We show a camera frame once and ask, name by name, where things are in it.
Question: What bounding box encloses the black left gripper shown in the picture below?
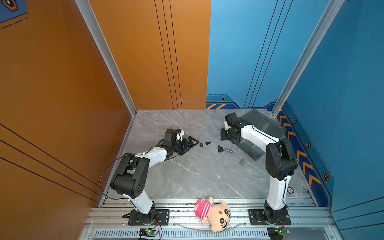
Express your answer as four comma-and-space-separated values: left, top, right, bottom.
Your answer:
171, 136, 199, 155

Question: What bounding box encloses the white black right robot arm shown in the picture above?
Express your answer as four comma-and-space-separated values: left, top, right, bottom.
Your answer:
221, 123, 298, 225

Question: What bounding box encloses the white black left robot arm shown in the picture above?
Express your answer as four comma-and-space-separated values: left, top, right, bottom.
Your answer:
110, 132, 200, 225

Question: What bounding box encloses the silver bolt on table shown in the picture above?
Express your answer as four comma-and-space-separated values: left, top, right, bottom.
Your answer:
239, 158, 246, 166

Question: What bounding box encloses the grey plastic organizer box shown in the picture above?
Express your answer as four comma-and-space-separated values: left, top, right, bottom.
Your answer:
232, 110, 287, 161

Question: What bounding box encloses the pink plush doll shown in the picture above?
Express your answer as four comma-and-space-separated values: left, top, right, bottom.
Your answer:
194, 197, 232, 232

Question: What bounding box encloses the left green circuit board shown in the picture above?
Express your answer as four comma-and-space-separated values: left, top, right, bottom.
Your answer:
138, 229, 160, 239

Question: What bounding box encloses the green circuit board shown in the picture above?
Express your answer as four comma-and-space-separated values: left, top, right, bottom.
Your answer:
267, 228, 291, 240
138, 229, 160, 239

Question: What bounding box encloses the right green circuit board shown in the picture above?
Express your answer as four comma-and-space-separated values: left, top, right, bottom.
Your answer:
267, 228, 291, 240

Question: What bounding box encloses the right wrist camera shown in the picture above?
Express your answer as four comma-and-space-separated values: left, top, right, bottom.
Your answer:
225, 113, 239, 127

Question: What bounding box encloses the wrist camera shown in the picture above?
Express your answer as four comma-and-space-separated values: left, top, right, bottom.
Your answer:
225, 113, 239, 127
164, 129, 185, 143

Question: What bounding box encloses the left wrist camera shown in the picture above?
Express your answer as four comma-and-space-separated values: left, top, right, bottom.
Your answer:
164, 129, 185, 143

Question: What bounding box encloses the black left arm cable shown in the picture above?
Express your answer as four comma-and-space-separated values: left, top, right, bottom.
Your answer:
98, 154, 133, 200

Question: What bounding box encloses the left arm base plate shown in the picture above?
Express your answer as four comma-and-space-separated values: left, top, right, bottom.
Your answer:
128, 209, 170, 226

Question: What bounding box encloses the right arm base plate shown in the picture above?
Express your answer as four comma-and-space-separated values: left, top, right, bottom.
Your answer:
248, 209, 292, 227

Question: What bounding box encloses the aluminium rail frame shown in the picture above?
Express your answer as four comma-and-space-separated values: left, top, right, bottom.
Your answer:
81, 197, 342, 240

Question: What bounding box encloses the aluminium corner post right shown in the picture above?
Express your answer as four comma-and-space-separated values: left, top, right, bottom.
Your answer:
272, 0, 345, 117

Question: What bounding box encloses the aluminium corner post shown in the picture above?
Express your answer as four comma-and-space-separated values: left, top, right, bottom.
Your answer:
272, 0, 345, 117
75, 0, 137, 117

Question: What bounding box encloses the aluminium corner post left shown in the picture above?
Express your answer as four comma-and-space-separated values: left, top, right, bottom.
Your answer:
75, 0, 137, 117

